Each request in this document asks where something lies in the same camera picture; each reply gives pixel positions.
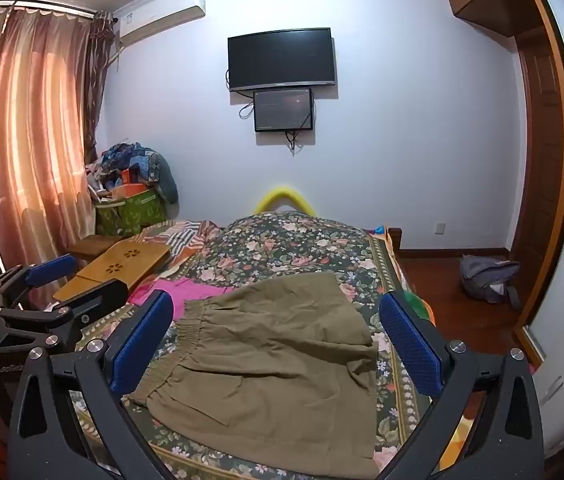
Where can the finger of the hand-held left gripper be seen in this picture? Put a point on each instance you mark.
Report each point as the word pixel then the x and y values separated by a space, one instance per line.
pixel 97 297
pixel 52 267

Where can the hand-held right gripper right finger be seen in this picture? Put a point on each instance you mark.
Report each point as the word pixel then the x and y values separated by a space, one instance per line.
pixel 412 345

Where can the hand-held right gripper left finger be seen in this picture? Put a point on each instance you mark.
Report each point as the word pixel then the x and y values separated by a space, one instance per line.
pixel 142 345

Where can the olive green pants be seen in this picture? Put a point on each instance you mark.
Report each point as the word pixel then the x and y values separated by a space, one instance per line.
pixel 272 360

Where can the pink pants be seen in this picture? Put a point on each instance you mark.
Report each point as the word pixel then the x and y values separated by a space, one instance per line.
pixel 187 290

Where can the colourful ball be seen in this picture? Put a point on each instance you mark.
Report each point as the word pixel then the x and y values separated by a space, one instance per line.
pixel 422 310

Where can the brown stool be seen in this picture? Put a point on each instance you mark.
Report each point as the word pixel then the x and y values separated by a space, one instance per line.
pixel 87 247

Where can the wooden lap desk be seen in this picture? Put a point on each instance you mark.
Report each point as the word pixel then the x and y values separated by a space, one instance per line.
pixel 122 260

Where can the green storage bag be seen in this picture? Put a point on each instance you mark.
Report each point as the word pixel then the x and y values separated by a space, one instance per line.
pixel 132 212

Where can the grey backpack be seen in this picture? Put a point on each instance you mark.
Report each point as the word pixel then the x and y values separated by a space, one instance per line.
pixel 487 277

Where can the striped cloth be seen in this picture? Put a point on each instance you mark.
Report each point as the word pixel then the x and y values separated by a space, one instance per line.
pixel 187 237

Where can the orange striped curtain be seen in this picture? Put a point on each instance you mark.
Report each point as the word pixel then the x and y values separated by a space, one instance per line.
pixel 37 135

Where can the pile of clothes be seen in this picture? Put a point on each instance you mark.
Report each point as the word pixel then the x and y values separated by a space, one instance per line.
pixel 142 162

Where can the floral bedspread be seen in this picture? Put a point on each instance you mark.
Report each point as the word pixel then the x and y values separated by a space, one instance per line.
pixel 302 245

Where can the yellow foam tube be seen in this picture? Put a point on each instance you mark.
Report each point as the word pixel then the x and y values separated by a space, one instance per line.
pixel 286 195

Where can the brown patterned curtain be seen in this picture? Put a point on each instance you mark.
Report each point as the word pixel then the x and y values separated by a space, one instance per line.
pixel 101 70

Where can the wooden door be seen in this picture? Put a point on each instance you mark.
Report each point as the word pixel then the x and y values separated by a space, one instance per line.
pixel 542 160

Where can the small black monitor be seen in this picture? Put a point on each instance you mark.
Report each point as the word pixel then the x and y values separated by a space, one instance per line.
pixel 283 109

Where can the white air conditioner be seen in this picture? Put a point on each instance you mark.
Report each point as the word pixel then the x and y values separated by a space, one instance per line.
pixel 162 15

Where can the wooden bed frame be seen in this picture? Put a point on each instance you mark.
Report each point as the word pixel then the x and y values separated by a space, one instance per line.
pixel 395 242

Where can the white wall socket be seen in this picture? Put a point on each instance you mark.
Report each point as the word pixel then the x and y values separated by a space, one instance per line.
pixel 440 228

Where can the black wall television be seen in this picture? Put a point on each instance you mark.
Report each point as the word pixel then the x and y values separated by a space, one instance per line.
pixel 282 60

